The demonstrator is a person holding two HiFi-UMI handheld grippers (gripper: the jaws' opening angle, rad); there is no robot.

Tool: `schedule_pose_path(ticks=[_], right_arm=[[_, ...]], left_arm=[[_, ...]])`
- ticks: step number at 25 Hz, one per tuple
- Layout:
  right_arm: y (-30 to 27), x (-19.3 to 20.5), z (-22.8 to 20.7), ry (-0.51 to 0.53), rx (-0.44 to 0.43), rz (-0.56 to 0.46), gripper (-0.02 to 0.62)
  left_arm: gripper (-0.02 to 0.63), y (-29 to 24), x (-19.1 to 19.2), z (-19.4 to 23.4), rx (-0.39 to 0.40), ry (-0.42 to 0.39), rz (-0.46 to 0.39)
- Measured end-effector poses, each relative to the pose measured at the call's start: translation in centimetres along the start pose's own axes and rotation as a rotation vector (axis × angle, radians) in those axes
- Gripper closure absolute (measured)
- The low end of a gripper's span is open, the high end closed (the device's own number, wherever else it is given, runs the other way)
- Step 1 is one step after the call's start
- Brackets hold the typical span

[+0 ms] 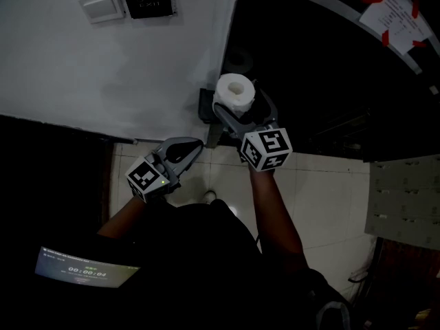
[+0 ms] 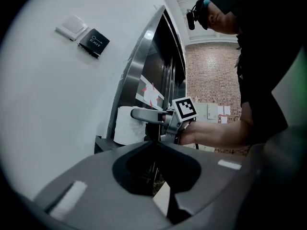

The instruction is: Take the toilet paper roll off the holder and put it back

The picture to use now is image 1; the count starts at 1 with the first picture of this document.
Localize chest-mounted phone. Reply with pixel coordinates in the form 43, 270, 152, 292
34, 245, 142, 289

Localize dark cabinet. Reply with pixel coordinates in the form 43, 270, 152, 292
0, 113, 138, 254

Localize white toilet paper roll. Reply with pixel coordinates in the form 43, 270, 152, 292
212, 73, 256, 118

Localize white wall switch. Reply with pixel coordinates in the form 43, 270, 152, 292
78, 0, 127, 25

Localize grey shoulder strap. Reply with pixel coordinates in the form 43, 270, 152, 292
316, 300, 351, 330

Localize person's black clothing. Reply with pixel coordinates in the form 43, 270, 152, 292
96, 197, 351, 330

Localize person's left forearm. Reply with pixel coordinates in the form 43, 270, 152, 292
98, 196, 147, 239

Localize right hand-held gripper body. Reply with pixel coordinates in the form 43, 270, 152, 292
230, 115, 293, 173

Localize dark paper holder box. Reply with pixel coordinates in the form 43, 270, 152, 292
198, 87, 221, 125

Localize grey metal locker cabinet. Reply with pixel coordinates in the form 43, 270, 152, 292
364, 155, 440, 250

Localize black glass door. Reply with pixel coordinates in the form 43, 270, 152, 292
206, 0, 440, 163

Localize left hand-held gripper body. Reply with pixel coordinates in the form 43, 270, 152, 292
125, 149, 182, 204

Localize person's right forearm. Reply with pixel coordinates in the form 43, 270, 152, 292
247, 165, 307, 275

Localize white paper notice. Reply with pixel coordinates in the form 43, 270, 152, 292
359, 0, 430, 56

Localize black floor cable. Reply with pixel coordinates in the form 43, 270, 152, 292
349, 269, 371, 285

